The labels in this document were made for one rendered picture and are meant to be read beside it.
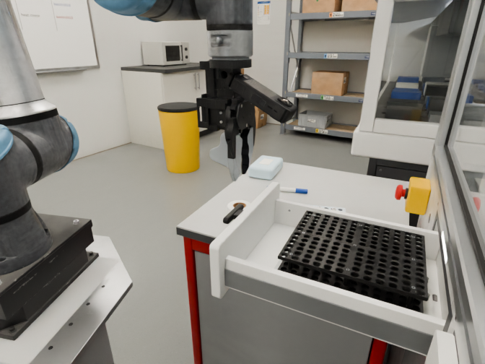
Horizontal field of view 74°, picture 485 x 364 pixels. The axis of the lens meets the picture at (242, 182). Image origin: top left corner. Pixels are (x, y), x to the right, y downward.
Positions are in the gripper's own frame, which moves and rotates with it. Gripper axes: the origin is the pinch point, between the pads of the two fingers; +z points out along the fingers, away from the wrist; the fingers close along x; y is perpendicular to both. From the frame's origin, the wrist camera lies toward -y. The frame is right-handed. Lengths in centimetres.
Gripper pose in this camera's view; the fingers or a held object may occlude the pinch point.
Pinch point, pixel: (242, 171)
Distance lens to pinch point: 61.6
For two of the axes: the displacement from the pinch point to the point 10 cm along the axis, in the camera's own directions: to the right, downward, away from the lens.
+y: -9.0, -1.7, 4.0
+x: -4.4, 3.6, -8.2
